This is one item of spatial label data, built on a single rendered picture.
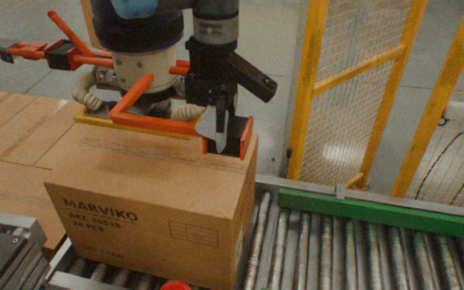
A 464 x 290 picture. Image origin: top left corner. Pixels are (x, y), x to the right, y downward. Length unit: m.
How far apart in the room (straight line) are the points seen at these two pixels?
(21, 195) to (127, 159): 0.76
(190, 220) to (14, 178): 1.12
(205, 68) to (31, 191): 1.34
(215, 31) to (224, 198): 0.57
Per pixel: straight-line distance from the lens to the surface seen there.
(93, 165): 1.20
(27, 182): 1.89
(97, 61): 1.05
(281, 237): 1.44
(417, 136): 1.54
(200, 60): 0.62
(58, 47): 1.16
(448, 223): 1.62
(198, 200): 1.02
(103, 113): 1.03
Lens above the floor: 1.70
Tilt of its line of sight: 39 degrees down
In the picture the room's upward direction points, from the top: straight up
